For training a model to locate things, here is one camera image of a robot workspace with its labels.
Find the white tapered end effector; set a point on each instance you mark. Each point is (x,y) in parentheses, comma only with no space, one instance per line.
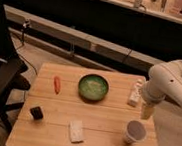
(146,111)

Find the black eraser block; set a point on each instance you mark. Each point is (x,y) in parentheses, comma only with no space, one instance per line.
(36,113)

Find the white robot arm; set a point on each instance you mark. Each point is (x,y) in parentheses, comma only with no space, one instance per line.
(165,80)

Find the small white bottle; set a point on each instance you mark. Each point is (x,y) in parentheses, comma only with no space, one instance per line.
(134,97)

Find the white paper cup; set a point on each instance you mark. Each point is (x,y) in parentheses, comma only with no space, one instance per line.
(135,131)

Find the green bowl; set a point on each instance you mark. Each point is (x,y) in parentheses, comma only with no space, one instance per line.
(93,87)

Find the white sponge block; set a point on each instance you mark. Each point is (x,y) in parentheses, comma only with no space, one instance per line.
(76,131)

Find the wooden board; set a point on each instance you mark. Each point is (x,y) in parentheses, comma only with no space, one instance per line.
(103,122)

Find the orange carrot toy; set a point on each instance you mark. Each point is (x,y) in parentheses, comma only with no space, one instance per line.
(57,84)

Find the black chair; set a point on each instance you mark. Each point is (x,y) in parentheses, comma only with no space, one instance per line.
(0,75)

